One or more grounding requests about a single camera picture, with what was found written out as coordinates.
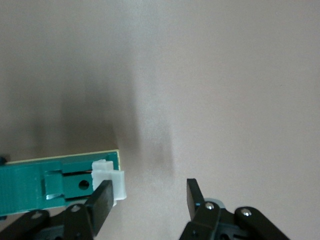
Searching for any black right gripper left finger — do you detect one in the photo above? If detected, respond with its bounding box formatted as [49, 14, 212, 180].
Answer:
[0, 179, 115, 240]

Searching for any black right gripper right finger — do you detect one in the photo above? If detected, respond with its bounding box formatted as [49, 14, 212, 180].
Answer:
[178, 178, 291, 240]

